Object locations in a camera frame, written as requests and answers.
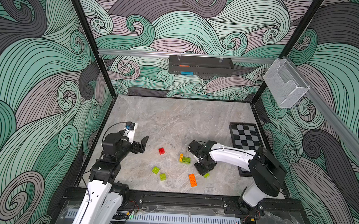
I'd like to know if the long green lego brick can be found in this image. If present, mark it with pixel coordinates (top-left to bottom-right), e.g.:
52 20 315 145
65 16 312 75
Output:
181 156 191 164

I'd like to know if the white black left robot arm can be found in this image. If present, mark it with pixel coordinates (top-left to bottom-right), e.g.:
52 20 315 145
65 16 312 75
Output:
72 130 149 224

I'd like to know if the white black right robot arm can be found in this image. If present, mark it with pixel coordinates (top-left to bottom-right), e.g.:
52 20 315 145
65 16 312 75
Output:
188 141 287 215

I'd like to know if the red lego brick left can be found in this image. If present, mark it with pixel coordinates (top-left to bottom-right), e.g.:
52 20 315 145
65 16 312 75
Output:
158 148 165 155

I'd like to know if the small green lego brick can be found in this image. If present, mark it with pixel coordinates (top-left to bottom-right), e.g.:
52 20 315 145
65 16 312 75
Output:
160 173 167 181
152 166 160 175

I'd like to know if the orange flat lego plate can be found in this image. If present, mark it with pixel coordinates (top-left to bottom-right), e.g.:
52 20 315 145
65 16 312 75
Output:
188 174 197 187

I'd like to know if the black white chessboard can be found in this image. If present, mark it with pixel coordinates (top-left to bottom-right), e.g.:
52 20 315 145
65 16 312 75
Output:
226 122 274 179

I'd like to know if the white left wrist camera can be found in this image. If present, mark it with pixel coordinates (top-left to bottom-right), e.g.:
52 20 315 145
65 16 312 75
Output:
123 122 138 144

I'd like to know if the white slotted cable duct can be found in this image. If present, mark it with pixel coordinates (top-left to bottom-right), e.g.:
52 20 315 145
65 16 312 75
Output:
65 208 243 224

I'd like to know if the black wall tray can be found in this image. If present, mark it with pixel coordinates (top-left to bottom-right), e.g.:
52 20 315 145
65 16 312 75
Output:
168 55 234 77

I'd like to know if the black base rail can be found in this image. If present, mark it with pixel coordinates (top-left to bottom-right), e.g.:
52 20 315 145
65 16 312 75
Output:
61 186 303 219

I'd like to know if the clear plastic wall box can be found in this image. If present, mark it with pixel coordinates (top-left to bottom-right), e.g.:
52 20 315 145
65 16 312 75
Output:
263 58 310 109

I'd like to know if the aluminium rail back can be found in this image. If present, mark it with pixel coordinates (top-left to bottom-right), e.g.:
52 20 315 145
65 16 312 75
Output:
98 49 276 64

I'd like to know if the aluminium rail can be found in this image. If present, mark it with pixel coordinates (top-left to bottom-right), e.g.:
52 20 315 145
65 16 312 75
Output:
281 57 359 162
98 49 276 64

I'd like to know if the aluminium rail right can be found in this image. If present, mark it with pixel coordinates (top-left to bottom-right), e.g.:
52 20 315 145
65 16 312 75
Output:
281 57 359 162

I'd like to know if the black left corner post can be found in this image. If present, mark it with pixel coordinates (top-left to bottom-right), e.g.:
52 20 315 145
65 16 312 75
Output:
71 0 117 100

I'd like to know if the black corner post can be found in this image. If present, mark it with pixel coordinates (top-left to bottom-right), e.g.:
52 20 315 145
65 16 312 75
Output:
71 0 117 100
251 0 324 108

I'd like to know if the black right corner post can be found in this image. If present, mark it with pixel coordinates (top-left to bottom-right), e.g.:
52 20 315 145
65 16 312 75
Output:
251 0 324 108

